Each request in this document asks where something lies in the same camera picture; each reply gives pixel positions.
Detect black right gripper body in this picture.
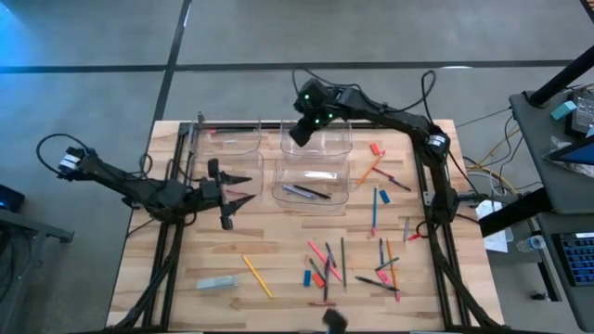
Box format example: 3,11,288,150
290,118,319,148

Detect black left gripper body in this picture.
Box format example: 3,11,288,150
187,178,226,217

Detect yellow pencil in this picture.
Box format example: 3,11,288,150
241,253,275,300

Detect orange pencil pink eraser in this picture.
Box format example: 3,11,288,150
385,238,402,302
355,150,386,188

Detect blue pencil pink eraser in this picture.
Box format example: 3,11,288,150
370,185,379,238

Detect green pen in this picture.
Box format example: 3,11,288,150
309,257,326,282

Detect green crayon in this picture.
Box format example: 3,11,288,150
374,256,400,272

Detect dark pens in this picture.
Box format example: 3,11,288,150
355,276,400,292

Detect clear plastic bin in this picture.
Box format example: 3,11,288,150
189,121,263,158
278,121,353,157
187,152,265,199
271,155,350,208

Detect blue-grey pen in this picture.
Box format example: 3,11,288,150
281,183,317,200

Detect black pen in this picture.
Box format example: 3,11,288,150
292,184,332,200

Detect pale grey stapler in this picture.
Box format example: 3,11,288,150
196,275,240,292

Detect black blurry object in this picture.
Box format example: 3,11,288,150
322,308,349,334

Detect grey metal stand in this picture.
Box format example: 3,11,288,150
0,207,76,334

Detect dark device blue light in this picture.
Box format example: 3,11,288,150
0,184,27,214

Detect white paper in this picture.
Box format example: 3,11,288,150
475,199,514,254

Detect black support beam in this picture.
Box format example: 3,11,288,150
477,187,553,238

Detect grey side desk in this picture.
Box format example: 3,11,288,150
509,90,594,215

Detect clear water bottle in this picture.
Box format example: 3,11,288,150
515,235,548,254

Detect teal box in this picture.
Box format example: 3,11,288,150
549,100,578,122

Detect black stand pole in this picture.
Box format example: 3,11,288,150
528,45,594,109

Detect tablet with blue screen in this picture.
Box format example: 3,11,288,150
543,134,594,167

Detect black device with label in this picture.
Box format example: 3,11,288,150
570,88,594,138

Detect black keyboard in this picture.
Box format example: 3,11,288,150
551,231,594,288

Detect dark grey desk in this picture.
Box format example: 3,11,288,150
536,212,594,333

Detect black aluminium table frame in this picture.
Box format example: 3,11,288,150
105,110,507,333

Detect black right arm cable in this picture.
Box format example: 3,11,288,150
291,68,438,124

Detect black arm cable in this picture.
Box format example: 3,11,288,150
291,68,438,124
35,133,196,224

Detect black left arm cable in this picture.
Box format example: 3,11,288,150
35,133,196,224

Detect black floor cable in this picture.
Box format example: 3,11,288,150
456,107,512,129

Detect yellow floor cable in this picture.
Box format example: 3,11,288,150
463,123,521,196

